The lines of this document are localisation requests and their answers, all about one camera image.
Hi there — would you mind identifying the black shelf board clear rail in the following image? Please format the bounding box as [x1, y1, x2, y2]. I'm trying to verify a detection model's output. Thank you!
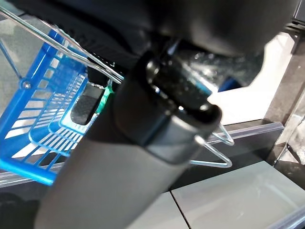
[189, 121, 285, 188]
[0, 167, 62, 229]

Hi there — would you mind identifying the blue plastic shopping basket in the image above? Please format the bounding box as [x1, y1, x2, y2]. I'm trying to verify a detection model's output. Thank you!
[0, 6, 235, 187]

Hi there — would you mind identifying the green plastic soda bottle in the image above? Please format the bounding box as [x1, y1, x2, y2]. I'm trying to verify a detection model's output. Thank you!
[95, 84, 115, 115]

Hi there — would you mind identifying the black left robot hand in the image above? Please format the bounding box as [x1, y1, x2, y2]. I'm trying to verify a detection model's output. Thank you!
[19, 0, 296, 229]

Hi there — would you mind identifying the black low display cabinet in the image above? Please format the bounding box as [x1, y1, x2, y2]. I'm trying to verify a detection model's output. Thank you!
[285, 0, 305, 28]

